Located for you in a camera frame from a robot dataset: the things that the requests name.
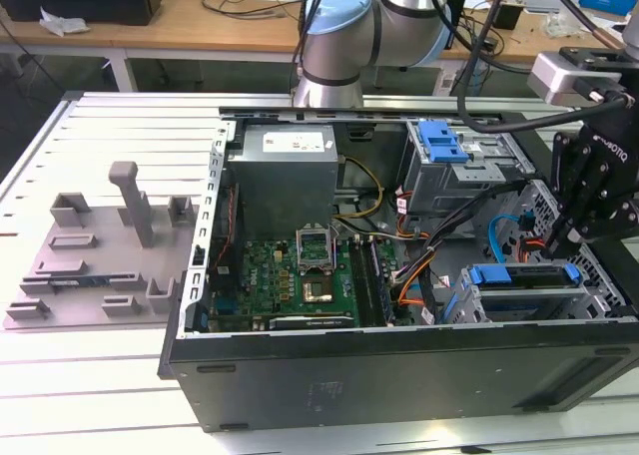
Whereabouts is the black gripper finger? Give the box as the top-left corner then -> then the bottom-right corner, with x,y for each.
558,195 -> 639,257
543,133 -> 608,257

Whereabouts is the orange power wire with connector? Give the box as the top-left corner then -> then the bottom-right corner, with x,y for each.
516,214 -> 550,262

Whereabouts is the metal disk bay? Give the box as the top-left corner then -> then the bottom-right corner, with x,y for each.
442,262 -> 605,324

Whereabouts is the clear plastic bag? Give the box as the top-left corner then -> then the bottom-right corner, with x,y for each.
543,6 -> 586,40

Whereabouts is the metal optical drive cage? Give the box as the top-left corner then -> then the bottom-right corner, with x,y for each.
402,120 -> 531,218

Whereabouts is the blue drive latch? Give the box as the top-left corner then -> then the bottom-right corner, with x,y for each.
417,119 -> 471,164

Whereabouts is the silver flat device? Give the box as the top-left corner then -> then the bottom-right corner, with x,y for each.
521,0 -> 583,13

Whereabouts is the small black cube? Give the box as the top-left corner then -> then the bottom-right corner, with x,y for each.
493,3 -> 523,31

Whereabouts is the RAM stick in slot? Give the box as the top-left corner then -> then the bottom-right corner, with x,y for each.
369,237 -> 396,322

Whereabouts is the black open PC case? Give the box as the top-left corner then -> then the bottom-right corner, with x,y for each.
158,106 -> 639,434

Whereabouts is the CPU socket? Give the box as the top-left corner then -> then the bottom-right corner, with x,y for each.
302,274 -> 334,305

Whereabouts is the metal socket cover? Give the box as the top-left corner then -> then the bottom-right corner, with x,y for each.
296,224 -> 334,275

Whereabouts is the gray power supply unit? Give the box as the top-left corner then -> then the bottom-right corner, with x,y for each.
227,124 -> 345,229

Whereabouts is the black graphics card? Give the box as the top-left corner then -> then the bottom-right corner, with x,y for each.
269,314 -> 356,332

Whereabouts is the green motherboard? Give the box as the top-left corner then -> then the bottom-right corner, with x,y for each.
209,234 -> 400,332

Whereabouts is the wooden desk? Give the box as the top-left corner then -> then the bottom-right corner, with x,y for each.
0,0 -> 639,68

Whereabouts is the gray parts rack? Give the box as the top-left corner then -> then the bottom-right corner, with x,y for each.
2,160 -> 201,332

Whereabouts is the crumpled white paper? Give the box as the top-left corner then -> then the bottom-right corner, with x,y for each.
39,6 -> 91,38

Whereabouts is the blue data wire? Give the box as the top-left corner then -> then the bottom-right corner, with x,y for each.
486,214 -> 524,265

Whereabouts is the black cable bundle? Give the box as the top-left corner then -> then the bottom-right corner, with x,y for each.
422,181 -> 528,256

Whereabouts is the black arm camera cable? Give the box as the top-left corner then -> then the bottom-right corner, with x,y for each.
456,0 -> 628,133

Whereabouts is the orange wire bundle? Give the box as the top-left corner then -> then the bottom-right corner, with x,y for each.
393,252 -> 443,307

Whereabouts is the yellow wire bundle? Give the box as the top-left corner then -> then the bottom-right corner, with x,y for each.
333,156 -> 384,222

